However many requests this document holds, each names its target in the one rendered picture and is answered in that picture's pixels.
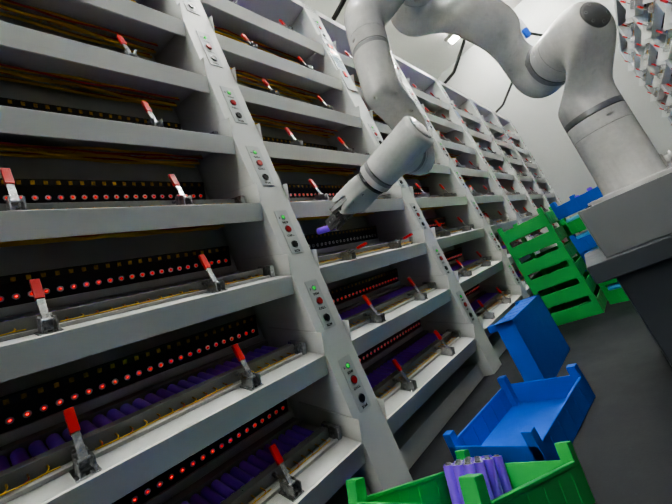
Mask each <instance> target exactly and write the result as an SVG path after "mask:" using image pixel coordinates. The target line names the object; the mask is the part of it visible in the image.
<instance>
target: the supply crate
mask: <svg viewBox="0 0 672 504"><path fill-rule="evenodd" d="M601 197H603V195H602V193H601V191H600V189H599V188H598V186H597V187H595V188H593V189H591V190H589V191H588V192H586V193H584V194H582V195H580V196H578V197H576V198H575V194H574V195H572V196H570V197H569V198H570V201H568V202H566V203H564V204H562V205H560V206H558V205H557V203H556V202H553V203H551V204H550V207H551V208H552V210H553V212H554V213H555V215H556V216H557V218H558V220H561V219H563V218H565V217H568V216H570V215H572V214H574V213H577V212H579V211H581V210H583V209H585V208H587V207H588V203H590V202H592V201H594V200H597V199H599V198H601Z"/></svg>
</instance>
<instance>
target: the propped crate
mask: <svg viewBox="0 0 672 504"><path fill-rule="evenodd" d="M554 445H555V448H556V450H557V453H558V456H559V458H560V460H549V461H529V462H510V463H504V464H505V467H506V470H507V474H508V477H509V480H510V483H511V486H512V490H511V491H509V492H507V493H505V494H503V495H501V496H499V497H497V498H494V499H492V500H490V496H489V493H488V489H487V486H486V482H485V479H484V475H483V474H481V473H477V474H466V475H463V476H460V477H459V483H460V487H461V491H462V495H463V499H464V503H465V504H594V503H595V499H594V497H593V494H592V492H591V489H590V487H589V484H588V482H587V479H586V477H585V474H584V472H583V469H582V467H581V464H580V462H579V460H578V457H577V455H576V452H575V450H574V447H573V445H572V442H571V441H560V442H556V443H554ZM455 455H456V458H457V459H461V460H463V459H465V458H466V457H468V456H470V452H469V450H468V449H463V450H457V451H455ZM470 457H471V456H470ZM346 488H347V496H348V504H452V502H451V498H450V494H449V489H448V485H447V481H446V477H445V473H444V471H443V472H439V473H436V474H433V475H430V476H427V477H424V478H421V479H417V480H414V481H411V482H408V483H405V484H402V485H399V486H395V487H392V488H389V489H386V490H383V491H380V492H377V493H373V494H370V495H367V491H366V484H365V478H364V477H355V478H351V479H347V480H346Z"/></svg>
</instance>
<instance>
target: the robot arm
mask: <svg viewBox="0 0 672 504"><path fill-rule="evenodd" d="M390 20H391V21H392V24H393V25H394V27H395V28H396V29H397V30H398V31H399V32H400V33H402V34H404V35H406V36H409V37H422V36H426V35H430V34H436V33H447V34H452V35H455V36H458V37H460V38H462V39H464V40H466V41H468V42H470V43H472V44H474V45H476V46H478V47H480V48H481V49H483V50H484V51H486V52H487V53H488V54H489V55H491V56H492V57H493V58H494V59H495V60H496V62H497V63H498V64H499V65H500V66H501V68H502V69H503V71H504V72H505V74H506V75H507V77H508V78H509V79H510V81H511V82H512V83H513V85H514V86H515V87H516V88H517V89H518V90H519V91H520V92H521V93H522V94H524V95H526V96H528V97H530V98H544V97H547V96H550V95H551V94H553V93H555V92H556V91H558V90H559V89H560V88H561V87H562V86H563V85H564V84H565V87H564V91H563V95H562V99H561V102H560V106H559V111H558V117H559V120H560V122H561V124H562V126H563V128H564V130H565V131H566V133H567V135H568V136H569V138H570V140H571V142H572V143H573V145H574V147H575V148H576V150H577V152H578V153H579V155H580V157H581V159H582V160H583V162H584V164H585V165H586V167H587V169H588V171H589V172H590V174H591V176H592V177H593V179H594V181H595V183H596V184H597V186H598V188H599V189H600V191H601V193H602V195H603V197H601V198H599V199H597V200H594V201H592V202H590V203H588V206H590V205H592V206H594V205H596V204H598V203H601V202H603V201H605V200H608V199H610V198H613V197H615V196H617V195H620V194H622V193H624V192H627V191H629V190H631V189H634V188H636V187H638V186H641V185H643V184H645V183H648V182H650V181H652V180H655V179H657V178H659V177H662V176H664V175H667V174H669V173H671V172H672V167H670V168H667V167H668V166H669V164H670V163H672V153H671V151H670V150H668V151H667V153H666V154H664V155H662V154H659V153H658V152H657V150H656V149H655V147H654V145H653V144H652V142H651V141H650V139H649V138H648V136H647V134H646V133H645V131H644V130H643V128H642V126H641V125H640V123H639V122H638V120H637V119H636V117H635V115H634V114H633V112H632V111H631V109H630V107H629V106H628V104H627V103H626V101H625V100H624V98H623V96H622V95H621V93H620V92H619V90H618V88H617V87H616V85H615V82H614V79H613V64H614V57H615V49H616V37H617V32H616V24H615V20H614V18H613V16H612V14H611V12H610V11H609V10H608V9H607V8H606V7H605V6H604V5H602V4H600V3H598V2H595V1H582V2H578V3H575V4H573V5H571V6H570V7H568V8H567V9H565V10H564V11H563V12H562V13H561V14H560V15H559V16H558V17H557V18H556V19H555V20H554V22H553V23H552V24H551V25H550V26H549V28H548V29H547V30H546V32H545V33H544V34H543V35H542V37H541V38H540V39H539V41H538V42H537V43H536V45H535V46H532V45H530V44H529V43H528V42H527V41H526V40H525V39H524V37H523V36H522V33H521V28H520V21H519V18H518V16H517V14H516V13H515V11H514V10H513V9H512V8H511V7H510V6H509V5H507V4H506V3H504V2H503V1H501V0H349V2H348V4H347V6H346V8H345V13H344V24H345V29H346V33H347V38H348V41H349V45H350V49H351V53H352V57H353V61H354V65H355V68H356V72H357V76H358V79H359V83H360V87H361V90H362V94H363V97H364V100H365V102H366V104H367V105H368V106H369V108H370V109H371V110H372V111H374V112H375V113H376V114H377V115H378V116H379V117H380V118H381V119H383V121H384V122H385V123H386V124H387V125H388V126H389V127H390V129H391V130H392V132H391V133H390V134H389V135H388V136H387V137H386V139H385V140H384V141H383V142H382V143H381V145H380V146H379V147H378V148H377V149H376V150H375V152H374V153H373V154H372V155H371V156H370V157H369V159H368V160H367V161H366V162H365V163H364V164H363V166H362V167H361V169H360V172H359V174H357V175H356V176H355V177H353V178H352V179H351V180H350V181H349V182H348V183H347V184H346V185H345V186H344V187H343V188H342V189H341V190H340V191H339V192H338V193H337V194H336V195H335V196H334V197H333V199H332V202H333V203H335V202H337V203H336V204H335V205H334V206H332V207H331V208H330V209H329V210H330V211H331V213H332V214H331V215H330V216H329V217H328V218H327V219H326V221H325V223H326V225H327V226H328V228H329V229H330V230H333V229H334V228H335V227H336V226H337V230H338V229H340V228H341V227H342V226H343V225H344V224H345V223H346V221H347V220H349V219H350V218H351V217H352V216H353V215H354V214H356V213H362V212H364V211H365V210H366V209H367V208H368V207H369V206H370V205H371V204H372V203H373V202H374V201H375V200H376V198H377V197H378V196H379V195H380V194H382V193H383V192H387V191H388V190H389V189H390V188H391V187H392V186H393V185H394V184H395V183H396V182H397V181H398V179H399V178H400V177H402V176H403V175H404V174H407V173H408V174H412V175H424V174H426V173H428V172H429V171H430V170H431V169H432V167H433V165H434V160H435V154H434V148H433V138H432V136H431V134H430V132H429V130H428V127H427V124H426V122H425V119H424V117H423V115H422V113H421V112H420V110H419V108H418V107H417V105H416V104H415V102H414V101H413V100H412V98H411V97H410V96H409V95H408V93H407V92H406V91H405V90H404V88H403V87H402V85H401V83H400V81H399V78H398V74H397V70H396V66H395V63H394V59H393V55H392V52H391V48H390V44H389V41H388V37H387V34H386V30H385V26H386V25H387V24H388V22H389V21H390ZM338 210H340V212H339V211H338ZM346 219H347V220H346Z"/></svg>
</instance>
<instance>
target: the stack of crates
mask: <svg viewBox="0 0 672 504"><path fill-rule="evenodd" d="M548 208H549V210H550V211H548V212H544V210H543V209H542V207H540V208H538V209H536V211H537V212H538V214H539V215H538V216H536V217H534V218H532V219H530V220H527V221H525V222H523V223H521V224H519V225H518V224H517V223H516V224H514V225H513V228H511V229H509V230H507V231H505V232H504V231H503V229H502V228H499V229H497V232H498V233H499V235H500V237H501V239H502V241H503V242H504V244H505V246H506V247H507V249H508V251H509V253H510V255H511V256H512V258H513V260H514V262H515V263H516V265H517V267H518V269H519V270H520V272H521V274H522V276H523V277H524V279H525V281H526V283H527V284H528V286H529V288H530V290H531V292H532V293H533V295H537V294H539V292H538V291H541V290H543V291H542V292H541V293H540V294H539V295H540V297H541V299H542V300H543V302H544V304H545V306H546V307H547V309H548V308H550V310H549V309H548V311H549V313H550V314H551V316H552V318H553V320H554V321H555V323H556V325H557V326H559V325H562V324H566V323H569V322H573V321H576V320H580V319H583V318H587V317H590V316H594V315H597V314H601V313H604V312H605V308H606V303H607V298H606V296H605V295H604V293H603V291H602V290H601V288H600V287H599V285H598V284H596V283H595V281H594V280H593V278H592V276H591V275H590V273H589V272H588V270H587V267H586V264H585V262H584V260H583V259H582V257H581V255H580V254H579V252H578V251H577V249H576V247H575V246H574V244H573V243H572V241H571V239H570V237H569V236H568V234H567V233H566V231H565V229H564V228H563V226H562V224H561V223H560V221H559V220H558V218H557V216H556V215H555V213H554V212H553V210H552V208H551V207H548ZM555 222H557V223H558V224H559V227H557V228H555V229H554V227H553V225H552V224H553V223H555ZM545 227H547V229H548V232H546V233H544V234H542V235H539V236H537V237H535V238H533V239H531V240H528V241H527V239H526V238H525V236H527V235H530V234H532V233H534V232H536V231H538V230H540V229H542V228H545ZM566 237H567V239H568V241H567V242H565V243H563V242H562V241H561V240H563V239H564V238H566ZM519 239H521V241H522V242H523V243H522V244H520V245H518V246H516V247H512V245H511V243H512V242H514V241H516V240H519ZM555 243H556V244H557V245H558V246H555V247H553V248H551V249H548V250H546V251H543V252H541V253H539V254H536V255H535V253H534V252H536V251H539V250H541V249H543V248H545V247H548V246H550V245H552V244H555ZM575 254H577V255H578V256H576V257H573V256H574V255H575ZM527 255H530V256H531V257H530V258H529V259H527V260H525V261H524V262H521V260H520V258H522V257H525V256H527ZM572 257H573V258H572ZM585 270H587V271H585ZM538 271H539V272H538ZM535 272H538V273H536V274H535V275H534V276H533V277H532V278H530V276H529V275H530V274H532V273H535Z"/></svg>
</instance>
